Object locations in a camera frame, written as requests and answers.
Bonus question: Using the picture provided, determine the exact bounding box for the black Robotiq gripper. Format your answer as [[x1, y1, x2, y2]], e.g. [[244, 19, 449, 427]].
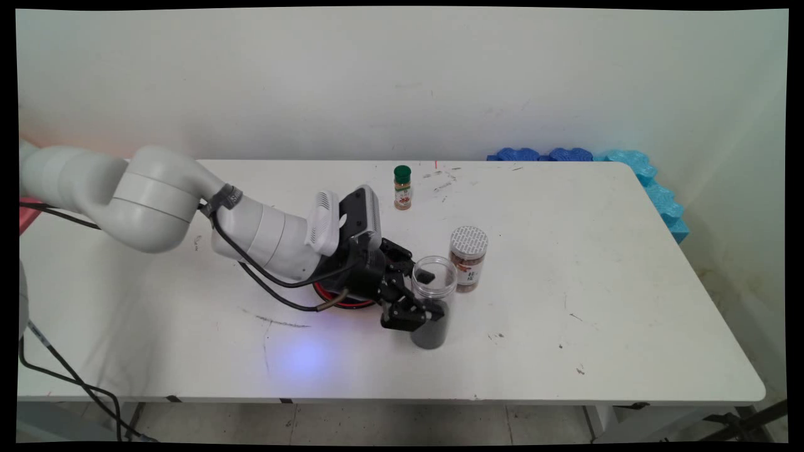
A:
[[314, 237, 447, 332]]

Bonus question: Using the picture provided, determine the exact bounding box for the black cable hanging beside table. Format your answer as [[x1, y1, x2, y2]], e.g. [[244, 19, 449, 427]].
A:
[[19, 320, 158, 443]]

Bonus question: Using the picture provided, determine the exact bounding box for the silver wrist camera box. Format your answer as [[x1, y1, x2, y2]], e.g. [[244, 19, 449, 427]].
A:
[[339, 185, 383, 252]]

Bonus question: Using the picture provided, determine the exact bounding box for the clear jar with black seeds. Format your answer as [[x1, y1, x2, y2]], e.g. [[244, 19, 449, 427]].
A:
[[410, 255, 458, 350]]

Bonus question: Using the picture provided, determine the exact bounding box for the cyan foam mat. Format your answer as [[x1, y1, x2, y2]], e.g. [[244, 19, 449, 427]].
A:
[[594, 149, 690, 244]]

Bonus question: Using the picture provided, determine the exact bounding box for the black metal stand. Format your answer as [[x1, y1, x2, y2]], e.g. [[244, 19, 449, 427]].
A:
[[700, 399, 789, 443]]

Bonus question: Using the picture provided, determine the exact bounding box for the silver lid spice jar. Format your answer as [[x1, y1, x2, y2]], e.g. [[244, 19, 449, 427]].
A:
[[448, 226, 489, 293]]

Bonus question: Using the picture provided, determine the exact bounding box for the white table leg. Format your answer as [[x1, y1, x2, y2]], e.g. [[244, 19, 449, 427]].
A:
[[584, 405, 619, 441], [122, 402, 145, 441]]

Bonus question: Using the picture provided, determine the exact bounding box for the red bowl with black rim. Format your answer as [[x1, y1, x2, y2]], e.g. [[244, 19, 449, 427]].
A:
[[313, 281, 378, 309]]

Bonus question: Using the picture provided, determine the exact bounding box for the pink box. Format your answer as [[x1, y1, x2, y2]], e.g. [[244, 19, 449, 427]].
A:
[[19, 198, 42, 234]]

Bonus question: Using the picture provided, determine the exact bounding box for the green cap spice bottle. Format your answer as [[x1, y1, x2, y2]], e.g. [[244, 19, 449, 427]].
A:
[[394, 165, 413, 211]]

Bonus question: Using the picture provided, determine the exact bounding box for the black camera cable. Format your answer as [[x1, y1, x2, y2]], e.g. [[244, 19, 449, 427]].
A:
[[19, 200, 362, 289]]

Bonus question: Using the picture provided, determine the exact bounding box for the black gripper cable tan connector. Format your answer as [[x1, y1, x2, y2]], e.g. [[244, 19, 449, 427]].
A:
[[239, 262, 350, 313]]

